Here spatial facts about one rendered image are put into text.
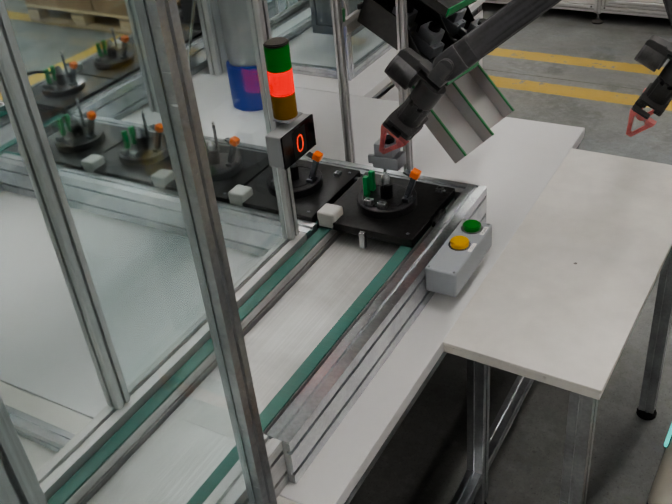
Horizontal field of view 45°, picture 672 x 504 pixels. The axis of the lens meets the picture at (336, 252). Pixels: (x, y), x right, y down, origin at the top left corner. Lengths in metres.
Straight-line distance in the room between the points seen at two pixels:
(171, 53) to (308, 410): 0.73
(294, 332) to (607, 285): 0.68
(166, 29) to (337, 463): 0.85
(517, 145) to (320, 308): 0.93
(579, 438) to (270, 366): 0.63
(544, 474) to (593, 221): 0.86
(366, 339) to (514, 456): 1.17
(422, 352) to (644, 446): 1.20
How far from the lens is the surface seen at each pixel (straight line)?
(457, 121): 2.10
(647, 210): 2.12
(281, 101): 1.65
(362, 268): 1.79
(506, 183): 2.20
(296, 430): 1.38
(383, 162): 1.84
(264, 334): 1.64
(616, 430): 2.73
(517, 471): 2.58
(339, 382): 1.46
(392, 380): 1.59
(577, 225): 2.04
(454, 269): 1.70
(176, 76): 0.88
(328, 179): 2.03
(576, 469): 1.79
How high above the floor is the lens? 1.95
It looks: 34 degrees down
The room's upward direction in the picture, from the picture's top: 6 degrees counter-clockwise
